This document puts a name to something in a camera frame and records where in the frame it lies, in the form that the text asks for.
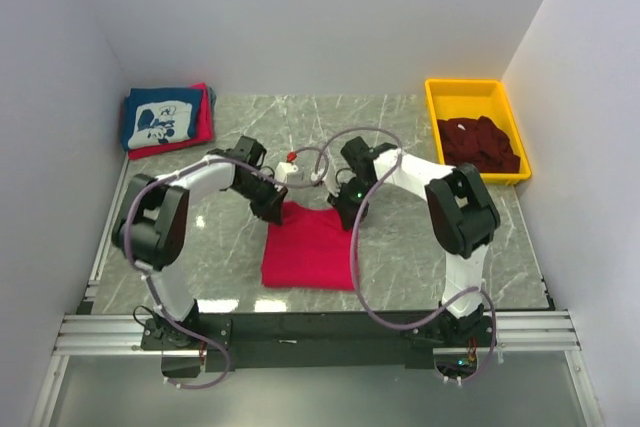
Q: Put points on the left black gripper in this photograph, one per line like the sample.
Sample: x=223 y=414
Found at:
x=271 y=208

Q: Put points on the yellow plastic bin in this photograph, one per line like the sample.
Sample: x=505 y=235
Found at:
x=473 y=98

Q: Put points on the aluminium rail frame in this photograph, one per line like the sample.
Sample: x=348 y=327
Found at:
x=393 y=280

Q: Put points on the folded red t-shirt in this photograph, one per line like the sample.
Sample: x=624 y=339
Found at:
x=205 y=127

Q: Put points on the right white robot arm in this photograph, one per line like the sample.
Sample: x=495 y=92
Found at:
x=463 y=215

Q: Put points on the bright red t-shirt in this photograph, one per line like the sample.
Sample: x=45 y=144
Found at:
x=308 y=250

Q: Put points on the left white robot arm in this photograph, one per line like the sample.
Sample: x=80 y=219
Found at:
x=150 y=229

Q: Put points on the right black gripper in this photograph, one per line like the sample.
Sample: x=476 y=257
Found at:
x=347 y=211

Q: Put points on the black base bar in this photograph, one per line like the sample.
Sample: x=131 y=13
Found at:
x=301 y=340

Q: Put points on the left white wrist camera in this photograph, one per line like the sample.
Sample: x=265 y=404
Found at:
x=288 y=174

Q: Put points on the dark maroon t-shirt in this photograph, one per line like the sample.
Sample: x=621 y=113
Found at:
x=478 y=142

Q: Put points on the folded blue printed t-shirt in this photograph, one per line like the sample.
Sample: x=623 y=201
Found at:
x=159 y=116

